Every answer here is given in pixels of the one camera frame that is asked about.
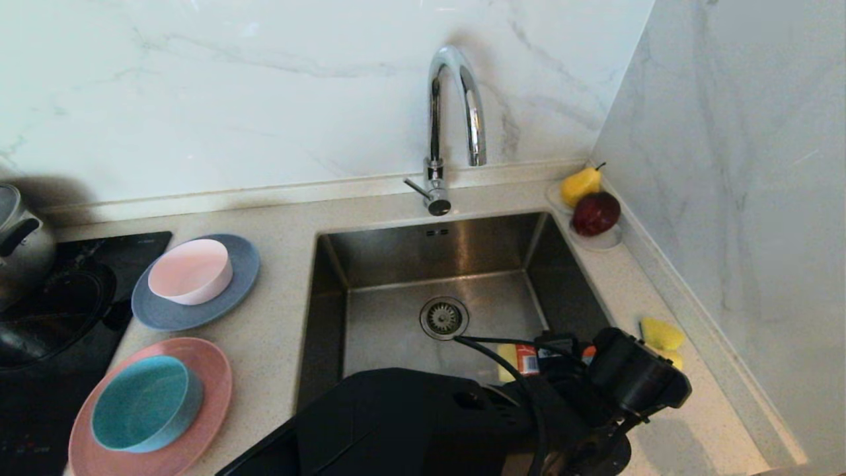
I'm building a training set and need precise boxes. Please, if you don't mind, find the yellow orange dish soap bottle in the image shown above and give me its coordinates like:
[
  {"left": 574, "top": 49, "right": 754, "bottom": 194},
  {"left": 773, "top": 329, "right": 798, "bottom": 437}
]
[{"left": 497, "top": 342, "right": 597, "bottom": 385}]

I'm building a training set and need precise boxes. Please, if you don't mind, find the yellow green sponge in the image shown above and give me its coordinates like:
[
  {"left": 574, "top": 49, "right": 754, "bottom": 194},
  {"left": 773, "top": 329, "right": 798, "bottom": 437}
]
[{"left": 639, "top": 317, "right": 686, "bottom": 371}]

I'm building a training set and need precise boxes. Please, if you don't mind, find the round metal sink strainer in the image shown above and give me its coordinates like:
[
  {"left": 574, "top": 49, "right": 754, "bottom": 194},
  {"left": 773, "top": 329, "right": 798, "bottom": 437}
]
[{"left": 419, "top": 296, "right": 470, "bottom": 342}]

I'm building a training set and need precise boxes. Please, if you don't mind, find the stainless steel sink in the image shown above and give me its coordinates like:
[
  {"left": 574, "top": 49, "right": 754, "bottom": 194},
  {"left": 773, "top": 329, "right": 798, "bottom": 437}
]
[{"left": 291, "top": 210, "right": 655, "bottom": 463}]

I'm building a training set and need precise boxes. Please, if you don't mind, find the small white fruit dish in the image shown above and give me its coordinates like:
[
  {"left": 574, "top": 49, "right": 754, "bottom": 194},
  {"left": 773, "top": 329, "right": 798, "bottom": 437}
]
[{"left": 546, "top": 182, "right": 624, "bottom": 252}]

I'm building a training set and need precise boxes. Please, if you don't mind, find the dark red apple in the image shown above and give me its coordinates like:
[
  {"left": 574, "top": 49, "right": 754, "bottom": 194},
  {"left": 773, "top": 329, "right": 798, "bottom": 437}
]
[{"left": 571, "top": 191, "right": 622, "bottom": 237}]

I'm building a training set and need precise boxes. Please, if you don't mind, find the yellow pear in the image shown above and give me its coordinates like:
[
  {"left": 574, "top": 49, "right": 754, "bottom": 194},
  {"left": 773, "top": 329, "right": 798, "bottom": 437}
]
[{"left": 560, "top": 163, "right": 606, "bottom": 209}]

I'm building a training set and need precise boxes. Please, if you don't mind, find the chrome gooseneck faucet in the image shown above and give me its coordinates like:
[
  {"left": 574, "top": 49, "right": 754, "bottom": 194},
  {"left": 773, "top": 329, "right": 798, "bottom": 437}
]
[{"left": 403, "top": 45, "right": 488, "bottom": 218}]

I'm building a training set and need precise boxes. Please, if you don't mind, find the pink plate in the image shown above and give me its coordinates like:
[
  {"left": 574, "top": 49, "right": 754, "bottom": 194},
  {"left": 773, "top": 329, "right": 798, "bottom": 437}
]
[{"left": 68, "top": 337, "right": 233, "bottom": 476}]

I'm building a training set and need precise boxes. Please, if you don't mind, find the blue grey plate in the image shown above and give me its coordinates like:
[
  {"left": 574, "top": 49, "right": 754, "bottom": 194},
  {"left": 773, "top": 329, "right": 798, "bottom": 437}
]
[{"left": 131, "top": 233, "right": 261, "bottom": 332}]

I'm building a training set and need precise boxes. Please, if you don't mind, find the pink bowl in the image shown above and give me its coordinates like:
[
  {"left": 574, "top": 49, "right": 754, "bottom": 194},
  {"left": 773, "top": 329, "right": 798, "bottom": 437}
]
[{"left": 147, "top": 239, "right": 234, "bottom": 306}]

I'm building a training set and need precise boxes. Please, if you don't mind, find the teal bowl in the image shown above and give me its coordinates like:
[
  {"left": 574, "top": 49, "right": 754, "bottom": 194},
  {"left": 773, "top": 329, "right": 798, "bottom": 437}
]
[{"left": 91, "top": 355, "right": 204, "bottom": 454}]

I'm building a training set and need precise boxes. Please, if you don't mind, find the black induction cooktop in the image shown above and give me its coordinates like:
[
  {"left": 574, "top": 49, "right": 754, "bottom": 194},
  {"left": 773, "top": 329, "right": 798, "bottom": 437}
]
[{"left": 0, "top": 231, "right": 173, "bottom": 476}]

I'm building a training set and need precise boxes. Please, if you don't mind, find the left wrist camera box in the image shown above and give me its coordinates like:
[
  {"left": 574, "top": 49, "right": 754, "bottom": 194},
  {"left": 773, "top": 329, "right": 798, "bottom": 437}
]
[{"left": 533, "top": 329, "right": 584, "bottom": 361}]

